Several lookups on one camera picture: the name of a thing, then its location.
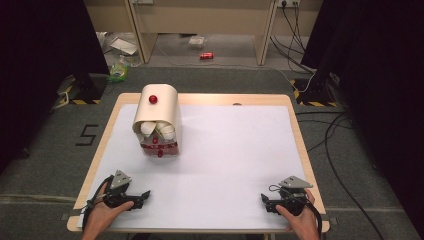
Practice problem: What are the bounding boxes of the black curtain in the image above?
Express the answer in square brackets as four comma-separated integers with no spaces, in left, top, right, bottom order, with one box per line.
[0,0,110,174]
[300,0,424,231]

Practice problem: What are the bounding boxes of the person's left hand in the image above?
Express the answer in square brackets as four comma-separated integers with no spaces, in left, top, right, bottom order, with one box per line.
[87,183,134,231]

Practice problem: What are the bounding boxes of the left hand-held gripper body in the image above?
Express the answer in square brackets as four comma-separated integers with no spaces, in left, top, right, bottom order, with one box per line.
[103,169,138,211]

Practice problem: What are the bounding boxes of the white rounded item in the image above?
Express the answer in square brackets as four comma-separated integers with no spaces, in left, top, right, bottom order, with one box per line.
[155,121,177,141]
[139,121,157,136]

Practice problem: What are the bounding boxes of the small white plastic packet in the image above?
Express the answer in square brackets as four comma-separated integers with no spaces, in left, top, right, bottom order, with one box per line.
[187,35,208,48]

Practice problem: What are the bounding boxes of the clear plastic bag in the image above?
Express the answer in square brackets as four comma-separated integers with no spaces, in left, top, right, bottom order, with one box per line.
[95,31,143,67]

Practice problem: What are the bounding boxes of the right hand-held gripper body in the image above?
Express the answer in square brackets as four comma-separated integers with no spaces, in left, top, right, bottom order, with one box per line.
[274,175,314,216]

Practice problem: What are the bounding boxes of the black socket cables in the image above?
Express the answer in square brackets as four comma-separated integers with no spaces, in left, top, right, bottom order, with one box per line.
[269,2,317,74]

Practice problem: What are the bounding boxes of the beige wooden desk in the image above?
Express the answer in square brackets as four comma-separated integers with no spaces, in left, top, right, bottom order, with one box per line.
[83,0,324,66]

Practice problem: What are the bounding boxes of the cream box with red knob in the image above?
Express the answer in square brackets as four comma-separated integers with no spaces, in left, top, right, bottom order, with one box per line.
[132,83,183,158]

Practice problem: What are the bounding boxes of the black floor cables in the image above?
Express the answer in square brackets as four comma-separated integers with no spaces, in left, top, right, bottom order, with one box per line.
[294,110,386,240]

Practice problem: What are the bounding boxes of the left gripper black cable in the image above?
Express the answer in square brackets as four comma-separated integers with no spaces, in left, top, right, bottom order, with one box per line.
[81,174,116,232]

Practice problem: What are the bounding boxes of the stand base with striped tape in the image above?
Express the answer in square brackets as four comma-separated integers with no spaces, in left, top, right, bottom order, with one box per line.
[57,74,108,106]
[289,77,338,108]

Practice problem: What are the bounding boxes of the person's right hand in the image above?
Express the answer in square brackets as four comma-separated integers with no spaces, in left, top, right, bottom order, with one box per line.
[275,189,318,233]

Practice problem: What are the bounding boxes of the green plastic packet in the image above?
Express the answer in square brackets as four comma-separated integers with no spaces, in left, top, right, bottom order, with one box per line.
[106,61,131,83]

